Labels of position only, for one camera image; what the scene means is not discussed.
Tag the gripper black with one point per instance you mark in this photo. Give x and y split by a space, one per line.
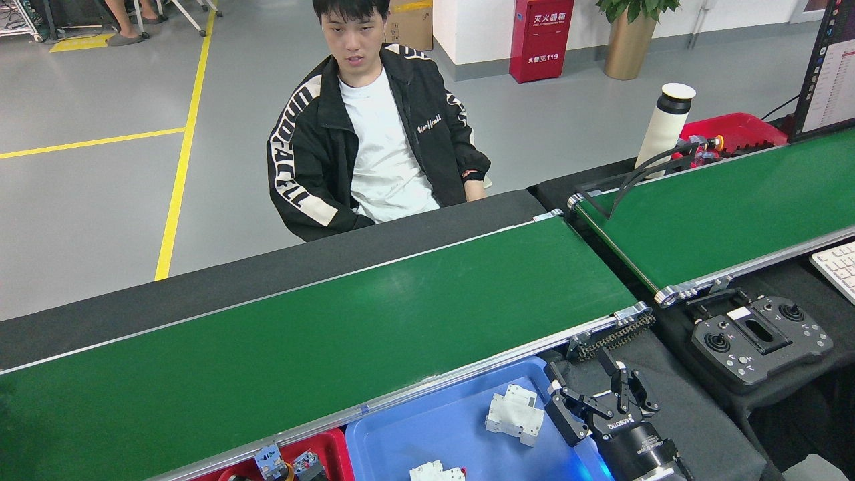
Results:
634 444

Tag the white circuit breaker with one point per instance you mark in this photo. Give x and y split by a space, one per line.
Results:
435 473
514 414

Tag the green push button switch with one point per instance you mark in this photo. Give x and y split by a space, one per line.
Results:
308 465

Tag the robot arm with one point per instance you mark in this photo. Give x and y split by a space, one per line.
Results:
668 475

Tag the blue plastic tray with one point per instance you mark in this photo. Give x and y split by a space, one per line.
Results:
434 427

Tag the green conveyor belt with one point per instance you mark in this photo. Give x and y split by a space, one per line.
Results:
735 207
300 354

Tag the red plastic tray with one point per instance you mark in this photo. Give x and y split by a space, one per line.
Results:
337 454

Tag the black remote controller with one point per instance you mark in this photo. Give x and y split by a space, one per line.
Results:
761 347

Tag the black table cloth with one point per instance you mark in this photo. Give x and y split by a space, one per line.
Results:
775 277
267 274

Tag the grey object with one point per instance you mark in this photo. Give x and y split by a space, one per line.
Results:
818 469

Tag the white keyboard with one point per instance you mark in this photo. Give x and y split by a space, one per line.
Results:
838 267

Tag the white bottle black lid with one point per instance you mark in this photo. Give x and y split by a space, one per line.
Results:
661 127

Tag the red parts bin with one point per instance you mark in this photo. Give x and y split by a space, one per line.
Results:
741 130

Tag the potted plant gold planter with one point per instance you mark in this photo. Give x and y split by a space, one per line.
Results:
631 47

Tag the red fire extinguisher box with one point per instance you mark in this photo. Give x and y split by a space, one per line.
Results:
541 40

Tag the computer monitor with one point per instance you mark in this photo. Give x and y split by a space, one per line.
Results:
831 73

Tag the brown cardboard box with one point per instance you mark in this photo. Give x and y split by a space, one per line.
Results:
409 30

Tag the white wheeled stand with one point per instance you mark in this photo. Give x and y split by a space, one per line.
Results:
190 21

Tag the bystander person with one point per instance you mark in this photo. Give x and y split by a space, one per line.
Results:
123 20

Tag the silver metal rack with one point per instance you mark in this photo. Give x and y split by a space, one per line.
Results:
20 20

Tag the red yellow push button switch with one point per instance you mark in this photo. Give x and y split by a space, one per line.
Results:
716 141

